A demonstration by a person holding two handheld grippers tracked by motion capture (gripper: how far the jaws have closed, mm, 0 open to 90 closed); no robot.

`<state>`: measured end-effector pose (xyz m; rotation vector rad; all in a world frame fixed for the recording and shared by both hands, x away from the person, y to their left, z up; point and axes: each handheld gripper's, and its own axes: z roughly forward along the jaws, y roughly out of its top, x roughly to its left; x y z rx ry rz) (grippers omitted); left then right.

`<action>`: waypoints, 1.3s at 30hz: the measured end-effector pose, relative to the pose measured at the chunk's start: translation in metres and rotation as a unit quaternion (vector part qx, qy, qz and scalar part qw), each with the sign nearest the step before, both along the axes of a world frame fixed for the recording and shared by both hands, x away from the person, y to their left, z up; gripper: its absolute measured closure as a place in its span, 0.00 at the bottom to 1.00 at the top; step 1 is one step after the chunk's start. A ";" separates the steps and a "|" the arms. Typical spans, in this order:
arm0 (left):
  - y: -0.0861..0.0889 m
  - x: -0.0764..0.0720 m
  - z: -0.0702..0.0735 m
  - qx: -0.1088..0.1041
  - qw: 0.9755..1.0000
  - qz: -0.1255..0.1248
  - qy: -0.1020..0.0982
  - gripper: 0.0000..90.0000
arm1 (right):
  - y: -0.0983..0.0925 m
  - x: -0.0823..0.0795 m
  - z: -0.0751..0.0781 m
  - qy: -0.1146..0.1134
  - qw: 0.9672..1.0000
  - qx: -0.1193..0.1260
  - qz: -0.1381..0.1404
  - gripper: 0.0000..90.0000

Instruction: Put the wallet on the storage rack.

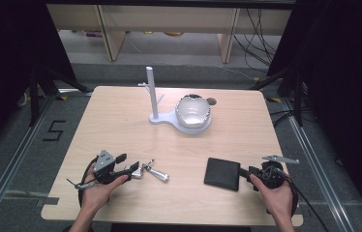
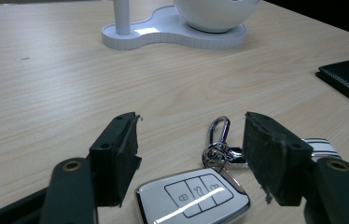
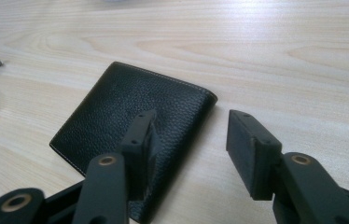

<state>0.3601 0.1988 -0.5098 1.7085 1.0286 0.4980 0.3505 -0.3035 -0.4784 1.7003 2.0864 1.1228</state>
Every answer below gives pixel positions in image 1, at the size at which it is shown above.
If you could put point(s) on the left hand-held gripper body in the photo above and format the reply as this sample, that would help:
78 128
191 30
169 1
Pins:
104 167

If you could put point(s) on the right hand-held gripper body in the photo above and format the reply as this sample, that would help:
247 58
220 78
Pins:
271 175

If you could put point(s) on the black leather wallet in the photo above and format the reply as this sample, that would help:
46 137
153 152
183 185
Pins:
222 174

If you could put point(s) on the small metal tool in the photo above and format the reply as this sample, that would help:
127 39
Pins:
156 173

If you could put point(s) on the person's right hand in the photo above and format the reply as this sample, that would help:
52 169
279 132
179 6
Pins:
274 196

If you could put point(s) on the person's left hand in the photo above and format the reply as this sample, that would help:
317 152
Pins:
100 191

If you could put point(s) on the black tape floor mark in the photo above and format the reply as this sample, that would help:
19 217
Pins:
54 130

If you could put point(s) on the white key holder stand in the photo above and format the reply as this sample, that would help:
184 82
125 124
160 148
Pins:
152 96

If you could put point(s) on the dark round table hole cover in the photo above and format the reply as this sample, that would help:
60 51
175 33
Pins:
212 101

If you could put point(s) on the silver bowl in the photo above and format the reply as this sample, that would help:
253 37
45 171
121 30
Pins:
192 111

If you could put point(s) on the black metal stand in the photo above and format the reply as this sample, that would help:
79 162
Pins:
37 93
293 93

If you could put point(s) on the light wooden desk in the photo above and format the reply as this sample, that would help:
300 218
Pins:
169 19

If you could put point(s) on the aluminium floor rail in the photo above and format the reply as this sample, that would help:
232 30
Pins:
317 167
11 167

